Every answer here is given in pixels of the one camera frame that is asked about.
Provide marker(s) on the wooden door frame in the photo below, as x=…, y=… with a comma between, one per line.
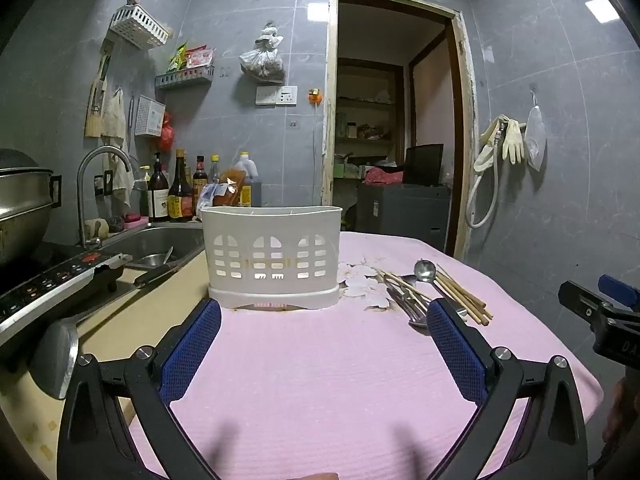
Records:
x=327, y=110

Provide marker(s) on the cream rubber gloves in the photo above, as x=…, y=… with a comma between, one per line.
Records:
x=514, y=140

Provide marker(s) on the person's right hand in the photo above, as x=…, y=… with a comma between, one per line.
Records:
x=617, y=410

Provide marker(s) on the metal faucet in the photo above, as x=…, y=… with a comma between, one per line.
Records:
x=87, y=170

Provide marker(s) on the pile of wooden chopsticks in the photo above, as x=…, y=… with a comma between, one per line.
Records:
x=462, y=295

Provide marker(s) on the black monitor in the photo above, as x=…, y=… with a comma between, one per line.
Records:
x=424, y=164

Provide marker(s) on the orange brown packet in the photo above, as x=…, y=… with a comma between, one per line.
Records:
x=232, y=182

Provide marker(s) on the orange wall hook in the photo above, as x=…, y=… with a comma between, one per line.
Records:
x=314, y=96

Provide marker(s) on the large oil jug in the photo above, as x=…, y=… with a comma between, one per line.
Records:
x=248, y=175

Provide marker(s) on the clear glass bottle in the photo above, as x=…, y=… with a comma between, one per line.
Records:
x=215, y=170

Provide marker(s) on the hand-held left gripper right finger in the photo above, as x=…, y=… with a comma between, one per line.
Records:
x=455, y=350

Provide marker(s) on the yellow green snack packet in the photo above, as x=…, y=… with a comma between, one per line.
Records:
x=177, y=56

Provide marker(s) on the black stove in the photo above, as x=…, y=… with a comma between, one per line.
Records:
x=55, y=280

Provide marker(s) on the hanging clear plastic bag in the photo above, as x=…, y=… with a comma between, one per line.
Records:
x=262, y=62

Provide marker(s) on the grey cabinet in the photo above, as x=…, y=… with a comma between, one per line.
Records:
x=405, y=215

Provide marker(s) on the pink sponge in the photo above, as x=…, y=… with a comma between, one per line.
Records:
x=133, y=218

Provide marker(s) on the small green soap bottle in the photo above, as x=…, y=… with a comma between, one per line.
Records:
x=144, y=195

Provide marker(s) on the white wall basket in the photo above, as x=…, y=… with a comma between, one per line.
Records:
x=137, y=25

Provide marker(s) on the white wall box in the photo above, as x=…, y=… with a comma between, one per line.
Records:
x=149, y=116

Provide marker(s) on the metal spatula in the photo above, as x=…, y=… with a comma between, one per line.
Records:
x=55, y=360

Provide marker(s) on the metal bowl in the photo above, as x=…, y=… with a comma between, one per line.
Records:
x=152, y=260

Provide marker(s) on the dark sauce bottle red label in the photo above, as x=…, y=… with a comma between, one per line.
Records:
x=200, y=177

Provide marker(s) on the grey wall shelf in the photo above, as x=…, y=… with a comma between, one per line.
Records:
x=185, y=79

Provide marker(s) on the white plastic utensil holder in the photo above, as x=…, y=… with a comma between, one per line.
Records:
x=272, y=232

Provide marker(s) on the hanging translucent bag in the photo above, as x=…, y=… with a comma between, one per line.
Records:
x=535, y=135

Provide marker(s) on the pink floral tablecloth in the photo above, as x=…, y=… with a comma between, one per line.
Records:
x=325, y=385

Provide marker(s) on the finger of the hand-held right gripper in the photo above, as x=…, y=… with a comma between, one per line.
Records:
x=620, y=291
x=575, y=296

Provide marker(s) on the wooden storage shelf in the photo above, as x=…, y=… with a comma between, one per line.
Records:
x=367, y=105

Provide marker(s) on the brown pump bottle white label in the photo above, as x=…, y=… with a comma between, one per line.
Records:
x=158, y=195

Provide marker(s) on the metal cooking pot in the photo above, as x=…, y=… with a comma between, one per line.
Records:
x=22, y=205

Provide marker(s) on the red plastic bag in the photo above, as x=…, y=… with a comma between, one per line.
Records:
x=167, y=135

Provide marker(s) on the round metal soup spoon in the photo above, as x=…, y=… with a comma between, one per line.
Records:
x=425, y=270

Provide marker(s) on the red cloth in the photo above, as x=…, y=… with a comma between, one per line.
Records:
x=382, y=176

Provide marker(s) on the dark sauce bottle yellow label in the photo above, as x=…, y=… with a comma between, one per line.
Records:
x=180, y=195

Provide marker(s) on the hanging beige cloth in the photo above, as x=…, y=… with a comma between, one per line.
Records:
x=114, y=120

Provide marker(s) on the beige loofah scrubber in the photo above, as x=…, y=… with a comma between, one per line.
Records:
x=96, y=229

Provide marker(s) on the red snack packet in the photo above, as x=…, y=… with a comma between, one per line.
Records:
x=201, y=55

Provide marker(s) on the white wall socket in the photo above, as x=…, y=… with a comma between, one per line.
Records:
x=287, y=95

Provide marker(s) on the steel sink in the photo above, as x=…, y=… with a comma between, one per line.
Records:
x=160, y=240

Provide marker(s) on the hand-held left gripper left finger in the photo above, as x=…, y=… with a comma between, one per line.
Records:
x=192, y=345

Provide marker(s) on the blue white packet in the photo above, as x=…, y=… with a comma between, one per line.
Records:
x=210, y=197

